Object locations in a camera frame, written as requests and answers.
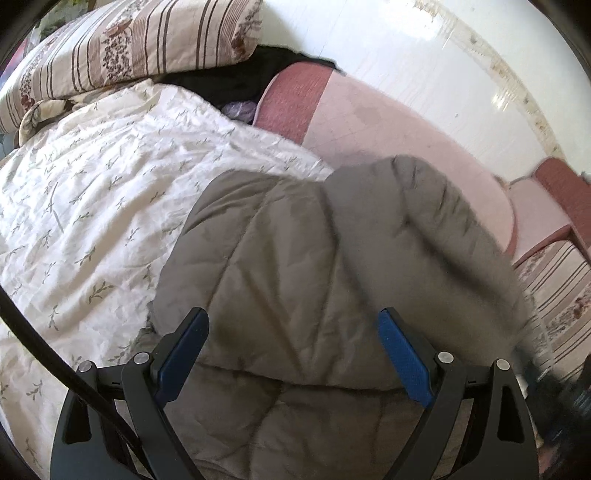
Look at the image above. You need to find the purple cloth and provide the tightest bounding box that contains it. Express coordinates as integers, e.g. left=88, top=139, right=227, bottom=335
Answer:
left=222, top=99, right=259, bottom=126

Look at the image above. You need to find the black cable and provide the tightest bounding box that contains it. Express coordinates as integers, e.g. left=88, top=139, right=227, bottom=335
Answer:
left=0, top=290, right=145, bottom=480

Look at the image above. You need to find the black cloth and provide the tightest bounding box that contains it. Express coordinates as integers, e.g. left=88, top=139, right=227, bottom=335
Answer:
left=159, top=45, right=346, bottom=126

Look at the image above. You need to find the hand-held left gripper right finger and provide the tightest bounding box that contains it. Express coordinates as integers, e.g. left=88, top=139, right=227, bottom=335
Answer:
left=378, top=307, right=540, bottom=480

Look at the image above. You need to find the white leaf-print blanket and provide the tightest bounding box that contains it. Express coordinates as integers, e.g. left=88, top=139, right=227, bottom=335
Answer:
left=0, top=78, right=335, bottom=480

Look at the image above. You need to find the pink and red blanket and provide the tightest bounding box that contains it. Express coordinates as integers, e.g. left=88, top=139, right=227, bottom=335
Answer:
left=252, top=62, right=518, bottom=259

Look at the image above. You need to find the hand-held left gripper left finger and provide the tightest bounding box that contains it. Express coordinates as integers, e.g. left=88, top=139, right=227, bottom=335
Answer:
left=50, top=307, right=209, bottom=480

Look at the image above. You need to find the olive quilted jacket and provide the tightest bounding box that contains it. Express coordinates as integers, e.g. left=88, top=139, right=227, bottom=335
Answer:
left=148, top=154, right=539, bottom=480

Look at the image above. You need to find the striped floral pillow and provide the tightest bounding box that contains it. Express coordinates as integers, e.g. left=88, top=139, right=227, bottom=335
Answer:
left=0, top=0, right=264, bottom=136

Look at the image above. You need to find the pink and red cushion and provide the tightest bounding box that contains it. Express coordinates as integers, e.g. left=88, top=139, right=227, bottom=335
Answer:
left=503, top=157, right=591, bottom=271

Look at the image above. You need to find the green patterned thing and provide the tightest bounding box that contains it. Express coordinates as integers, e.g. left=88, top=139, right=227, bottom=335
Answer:
left=39, top=0, right=100, bottom=28

